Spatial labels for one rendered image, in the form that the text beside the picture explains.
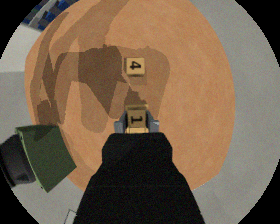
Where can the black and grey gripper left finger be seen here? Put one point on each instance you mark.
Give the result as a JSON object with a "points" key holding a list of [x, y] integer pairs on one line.
{"points": [[121, 125]]}

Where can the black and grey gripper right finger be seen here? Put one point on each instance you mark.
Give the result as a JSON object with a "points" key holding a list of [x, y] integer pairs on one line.
{"points": [[151, 124]]}

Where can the tan open-top tray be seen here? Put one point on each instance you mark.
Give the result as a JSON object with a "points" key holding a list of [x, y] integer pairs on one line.
{"points": [[137, 130]]}

